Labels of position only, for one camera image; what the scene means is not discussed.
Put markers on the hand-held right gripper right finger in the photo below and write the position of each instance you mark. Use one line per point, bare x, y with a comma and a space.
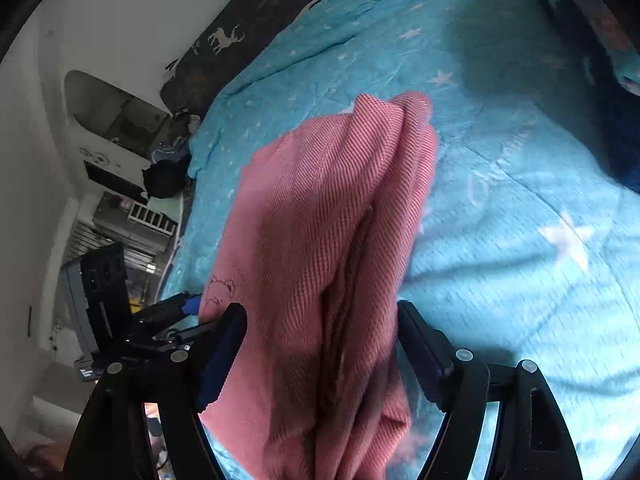
425, 355

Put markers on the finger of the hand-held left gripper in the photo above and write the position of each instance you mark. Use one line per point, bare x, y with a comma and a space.
192, 332
175, 307

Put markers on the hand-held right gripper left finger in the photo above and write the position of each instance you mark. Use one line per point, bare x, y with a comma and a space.
222, 357

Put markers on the pink long-sleeved shirt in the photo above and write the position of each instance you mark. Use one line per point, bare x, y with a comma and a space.
310, 260

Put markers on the white slatted rack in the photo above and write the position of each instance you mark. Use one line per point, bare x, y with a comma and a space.
150, 217

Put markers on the turquoise star quilt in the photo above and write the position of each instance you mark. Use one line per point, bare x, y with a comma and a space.
500, 285

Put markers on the black bag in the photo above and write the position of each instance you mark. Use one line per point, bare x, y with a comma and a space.
165, 177

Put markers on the dark deer print bed sheet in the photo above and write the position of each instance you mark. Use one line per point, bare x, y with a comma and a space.
235, 60

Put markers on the navy star fleece garment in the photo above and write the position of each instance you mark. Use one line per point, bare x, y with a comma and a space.
620, 130

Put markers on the teal patterned folded garment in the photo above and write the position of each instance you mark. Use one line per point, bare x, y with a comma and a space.
575, 5

